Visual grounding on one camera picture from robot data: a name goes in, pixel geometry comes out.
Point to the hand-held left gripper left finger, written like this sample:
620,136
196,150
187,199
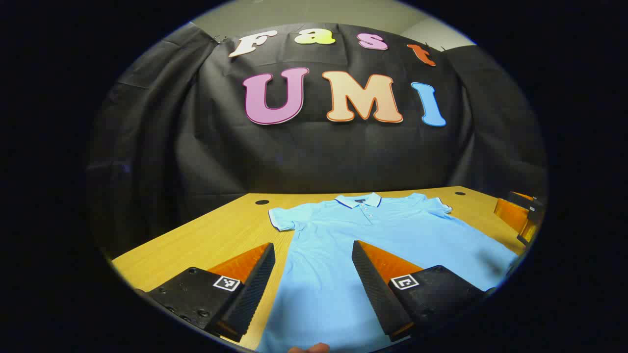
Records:
255,289

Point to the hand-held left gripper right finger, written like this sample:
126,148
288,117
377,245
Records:
373,289

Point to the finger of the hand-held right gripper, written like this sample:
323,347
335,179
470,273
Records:
510,213
530,202

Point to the light blue T-shirt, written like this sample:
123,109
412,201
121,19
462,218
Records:
333,235

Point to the black backdrop cloth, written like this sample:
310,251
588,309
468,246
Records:
319,157

